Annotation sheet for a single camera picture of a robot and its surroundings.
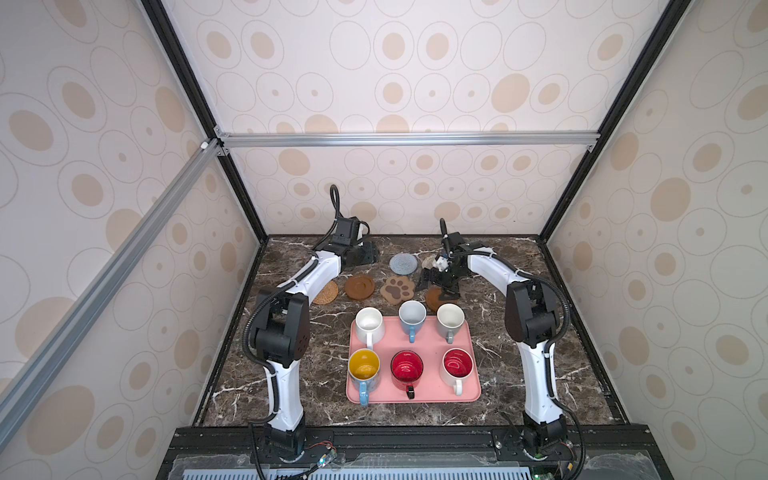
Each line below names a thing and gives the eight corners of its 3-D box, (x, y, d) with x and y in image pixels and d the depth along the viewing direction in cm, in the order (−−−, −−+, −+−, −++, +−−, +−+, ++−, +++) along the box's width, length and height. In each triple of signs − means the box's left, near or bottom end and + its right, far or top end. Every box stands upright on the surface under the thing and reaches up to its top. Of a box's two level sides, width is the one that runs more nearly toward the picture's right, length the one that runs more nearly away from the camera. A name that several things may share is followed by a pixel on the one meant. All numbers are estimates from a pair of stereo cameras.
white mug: (355, 353, 90) (353, 342, 84) (358, 318, 98) (356, 306, 92) (383, 353, 90) (382, 342, 84) (383, 318, 98) (383, 306, 92)
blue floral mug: (399, 345, 90) (399, 332, 84) (398, 315, 97) (399, 300, 90) (425, 345, 90) (428, 332, 84) (423, 315, 97) (425, 300, 90)
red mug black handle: (409, 402, 81) (411, 394, 75) (384, 374, 86) (384, 363, 80) (431, 381, 85) (434, 371, 79) (406, 354, 90) (407, 343, 84)
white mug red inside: (441, 397, 82) (445, 388, 76) (437, 358, 89) (441, 348, 83) (472, 397, 82) (478, 388, 76) (465, 358, 89) (471, 348, 83)
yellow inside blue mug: (349, 408, 80) (345, 397, 72) (353, 363, 88) (349, 348, 80) (379, 408, 80) (378, 397, 72) (380, 363, 88) (379, 348, 80)
